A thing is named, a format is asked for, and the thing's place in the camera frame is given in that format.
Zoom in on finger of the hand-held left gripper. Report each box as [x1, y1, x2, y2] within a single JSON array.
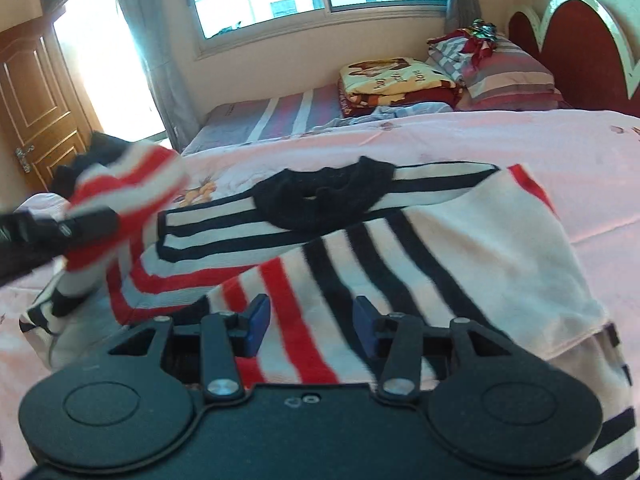
[[0, 208, 122, 281]]

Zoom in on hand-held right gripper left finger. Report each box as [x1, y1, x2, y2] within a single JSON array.
[[107, 294, 272, 402]]

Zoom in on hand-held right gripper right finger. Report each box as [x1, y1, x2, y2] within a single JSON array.
[[352, 296, 507, 402]]

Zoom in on red black white striped sweater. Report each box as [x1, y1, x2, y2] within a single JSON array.
[[19, 132, 640, 480]]

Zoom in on folded striped clothes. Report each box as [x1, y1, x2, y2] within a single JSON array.
[[425, 19, 501, 82]]

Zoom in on brown wooden door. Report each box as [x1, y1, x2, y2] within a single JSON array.
[[0, 15, 95, 195]]

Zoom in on long grey curtain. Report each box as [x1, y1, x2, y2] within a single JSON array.
[[106, 0, 202, 152]]

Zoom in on striped mattress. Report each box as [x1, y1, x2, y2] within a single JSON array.
[[180, 84, 347, 157]]

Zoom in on light blue cloth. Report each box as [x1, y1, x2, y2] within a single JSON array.
[[311, 101, 454, 132]]

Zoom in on folded printed blanket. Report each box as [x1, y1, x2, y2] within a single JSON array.
[[337, 56, 463, 119]]

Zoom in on pink floral quilt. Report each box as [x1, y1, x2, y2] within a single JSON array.
[[0, 107, 640, 480]]

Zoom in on red bed headboard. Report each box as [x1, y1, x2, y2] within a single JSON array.
[[507, 0, 640, 117]]

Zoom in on metal door handle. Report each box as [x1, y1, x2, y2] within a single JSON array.
[[14, 145, 37, 177]]

